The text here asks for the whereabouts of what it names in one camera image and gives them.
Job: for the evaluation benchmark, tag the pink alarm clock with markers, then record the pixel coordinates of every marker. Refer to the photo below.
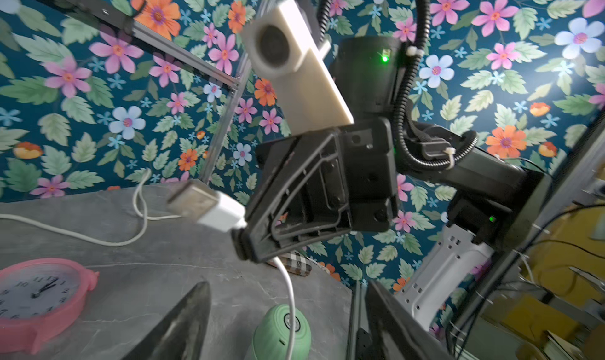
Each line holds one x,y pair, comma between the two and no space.
40,299

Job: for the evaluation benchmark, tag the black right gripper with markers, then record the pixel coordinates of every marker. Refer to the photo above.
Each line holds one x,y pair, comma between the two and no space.
317,186

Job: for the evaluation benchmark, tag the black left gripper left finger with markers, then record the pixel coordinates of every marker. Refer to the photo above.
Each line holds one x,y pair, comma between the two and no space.
181,333

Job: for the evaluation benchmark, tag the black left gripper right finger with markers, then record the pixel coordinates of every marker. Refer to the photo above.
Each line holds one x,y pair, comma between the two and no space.
393,333

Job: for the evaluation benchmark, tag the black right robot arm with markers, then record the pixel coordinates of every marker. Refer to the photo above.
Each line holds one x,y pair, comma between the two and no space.
495,203

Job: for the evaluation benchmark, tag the plaid glasses case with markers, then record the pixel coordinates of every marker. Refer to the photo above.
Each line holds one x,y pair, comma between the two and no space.
298,264

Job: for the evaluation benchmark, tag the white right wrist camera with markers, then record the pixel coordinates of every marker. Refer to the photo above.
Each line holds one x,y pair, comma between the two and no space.
282,49

